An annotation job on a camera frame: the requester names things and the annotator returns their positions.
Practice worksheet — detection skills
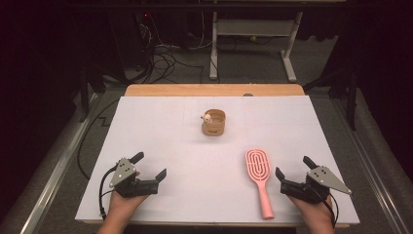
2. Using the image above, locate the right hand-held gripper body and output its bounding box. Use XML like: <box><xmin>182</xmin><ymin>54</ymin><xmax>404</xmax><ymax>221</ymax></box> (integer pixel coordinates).
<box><xmin>280</xmin><ymin>165</ymin><xmax>353</xmax><ymax>205</ymax></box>

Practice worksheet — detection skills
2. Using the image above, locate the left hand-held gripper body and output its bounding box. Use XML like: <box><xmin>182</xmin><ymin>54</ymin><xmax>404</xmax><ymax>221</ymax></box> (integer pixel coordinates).
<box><xmin>108</xmin><ymin>157</ymin><xmax>161</xmax><ymax>199</ymax></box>

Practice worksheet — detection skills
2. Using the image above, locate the pink hairbrush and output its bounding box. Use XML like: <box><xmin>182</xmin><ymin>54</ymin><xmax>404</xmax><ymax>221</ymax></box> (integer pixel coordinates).
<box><xmin>244</xmin><ymin>148</ymin><xmax>276</xmax><ymax>220</ymax></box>

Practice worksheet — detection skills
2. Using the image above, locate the round wooden cup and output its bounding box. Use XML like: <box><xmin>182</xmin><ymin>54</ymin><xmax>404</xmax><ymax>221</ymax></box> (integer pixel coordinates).
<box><xmin>200</xmin><ymin>108</ymin><xmax>227</xmax><ymax>137</ymax></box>

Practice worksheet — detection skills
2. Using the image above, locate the person's left hand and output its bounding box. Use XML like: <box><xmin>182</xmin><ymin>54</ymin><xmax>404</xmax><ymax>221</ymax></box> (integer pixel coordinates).
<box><xmin>106</xmin><ymin>189</ymin><xmax>150</xmax><ymax>224</ymax></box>

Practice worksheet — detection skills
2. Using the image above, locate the black metal stand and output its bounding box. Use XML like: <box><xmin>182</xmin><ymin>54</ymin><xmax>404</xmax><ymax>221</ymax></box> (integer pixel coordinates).
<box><xmin>303</xmin><ymin>64</ymin><xmax>359</xmax><ymax>132</ymax></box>
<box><xmin>79</xmin><ymin>62</ymin><xmax>106</xmax><ymax>123</ymax></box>

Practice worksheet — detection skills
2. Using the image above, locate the right hand-held gripper black cable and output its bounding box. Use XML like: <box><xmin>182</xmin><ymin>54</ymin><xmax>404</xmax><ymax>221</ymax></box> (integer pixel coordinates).
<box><xmin>319</xmin><ymin>191</ymin><xmax>340</xmax><ymax>229</ymax></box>

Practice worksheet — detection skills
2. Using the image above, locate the hand-held gripper black cable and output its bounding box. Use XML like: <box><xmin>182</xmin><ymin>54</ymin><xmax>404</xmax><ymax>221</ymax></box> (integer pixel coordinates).
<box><xmin>98</xmin><ymin>166</ymin><xmax>119</xmax><ymax>221</ymax></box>
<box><xmin>319</xmin><ymin>191</ymin><xmax>340</xmax><ymax>229</ymax></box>

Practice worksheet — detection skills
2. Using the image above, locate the left hand-held gripper black cable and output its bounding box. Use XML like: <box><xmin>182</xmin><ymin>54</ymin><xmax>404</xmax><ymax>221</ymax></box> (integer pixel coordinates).
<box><xmin>98</xmin><ymin>166</ymin><xmax>119</xmax><ymax>221</ymax></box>

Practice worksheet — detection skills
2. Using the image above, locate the metal floor rail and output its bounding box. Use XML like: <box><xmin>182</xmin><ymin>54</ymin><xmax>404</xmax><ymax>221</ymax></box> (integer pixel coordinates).
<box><xmin>330</xmin><ymin>97</ymin><xmax>413</xmax><ymax>234</ymax></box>
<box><xmin>19</xmin><ymin>92</ymin><xmax>100</xmax><ymax>234</ymax></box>

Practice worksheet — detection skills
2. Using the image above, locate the long black floor cable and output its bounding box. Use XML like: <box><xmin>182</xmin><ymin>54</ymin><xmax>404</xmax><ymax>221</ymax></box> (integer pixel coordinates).
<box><xmin>76</xmin><ymin>97</ymin><xmax>121</xmax><ymax>180</ymax></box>

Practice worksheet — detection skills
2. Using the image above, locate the bundle of floor cables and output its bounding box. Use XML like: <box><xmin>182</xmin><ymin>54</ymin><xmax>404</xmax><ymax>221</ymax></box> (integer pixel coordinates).
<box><xmin>137</xmin><ymin>13</ymin><xmax>222</xmax><ymax>85</ymax></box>

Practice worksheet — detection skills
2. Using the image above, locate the white metal frame desk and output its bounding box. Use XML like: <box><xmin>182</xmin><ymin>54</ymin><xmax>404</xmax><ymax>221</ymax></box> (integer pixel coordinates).
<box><xmin>208</xmin><ymin>11</ymin><xmax>304</xmax><ymax>84</ymax></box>

